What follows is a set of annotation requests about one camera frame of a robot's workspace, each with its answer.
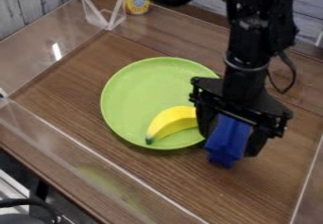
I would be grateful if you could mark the clear acrylic corner bracket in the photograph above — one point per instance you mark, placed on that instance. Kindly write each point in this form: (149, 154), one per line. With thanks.
(105, 18)

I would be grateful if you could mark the clear acrylic front wall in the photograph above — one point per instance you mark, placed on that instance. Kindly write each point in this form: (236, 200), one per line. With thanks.
(106, 190)

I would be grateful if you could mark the yellow toy banana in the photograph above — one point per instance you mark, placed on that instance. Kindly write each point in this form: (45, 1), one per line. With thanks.
(172, 121)

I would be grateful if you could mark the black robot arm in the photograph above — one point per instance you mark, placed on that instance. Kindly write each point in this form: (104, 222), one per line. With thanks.
(262, 33)

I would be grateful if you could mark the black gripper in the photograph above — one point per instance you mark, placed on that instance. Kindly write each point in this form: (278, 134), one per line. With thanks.
(264, 112)

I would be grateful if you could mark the green round plate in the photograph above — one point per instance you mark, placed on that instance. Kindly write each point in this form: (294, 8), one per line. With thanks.
(144, 89)

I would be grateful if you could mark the yellow labelled tin can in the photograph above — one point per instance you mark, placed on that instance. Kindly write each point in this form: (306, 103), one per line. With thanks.
(138, 7)

